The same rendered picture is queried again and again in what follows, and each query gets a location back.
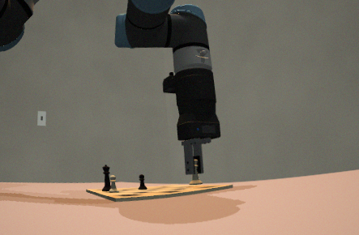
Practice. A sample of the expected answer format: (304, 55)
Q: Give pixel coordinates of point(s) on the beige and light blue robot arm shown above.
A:
(141, 26)

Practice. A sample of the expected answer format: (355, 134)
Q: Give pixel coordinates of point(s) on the tan and dark brown chessboard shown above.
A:
(133, 194)

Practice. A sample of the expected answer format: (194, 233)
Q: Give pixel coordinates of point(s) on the black chess queen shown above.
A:
(106, 172)

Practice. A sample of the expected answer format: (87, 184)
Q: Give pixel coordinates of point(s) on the white pawn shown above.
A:
(113, 186)

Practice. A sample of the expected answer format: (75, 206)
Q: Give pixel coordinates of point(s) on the white queen chess piece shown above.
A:
(195, 177)

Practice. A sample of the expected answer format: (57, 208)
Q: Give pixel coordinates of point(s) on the black pawn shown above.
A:
(142, 186)

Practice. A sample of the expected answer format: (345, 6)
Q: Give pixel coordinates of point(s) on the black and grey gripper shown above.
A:
(194, 87)

